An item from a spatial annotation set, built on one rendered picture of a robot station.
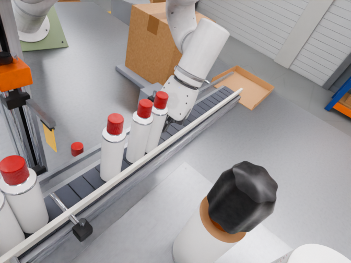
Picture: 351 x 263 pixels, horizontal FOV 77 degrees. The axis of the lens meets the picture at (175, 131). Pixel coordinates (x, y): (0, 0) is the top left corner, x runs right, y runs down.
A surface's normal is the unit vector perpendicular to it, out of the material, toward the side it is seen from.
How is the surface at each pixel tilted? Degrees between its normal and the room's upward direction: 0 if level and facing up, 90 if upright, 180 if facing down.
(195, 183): 0
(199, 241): 90
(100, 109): 0
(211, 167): 0
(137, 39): 90
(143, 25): 90
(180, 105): 69
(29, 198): 90
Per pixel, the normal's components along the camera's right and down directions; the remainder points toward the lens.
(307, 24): -0.65, 0.39
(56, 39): 0.66, -0.02
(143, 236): 0.26, -0.70
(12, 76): 0.75, 0.58
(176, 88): -0.47, 0.11
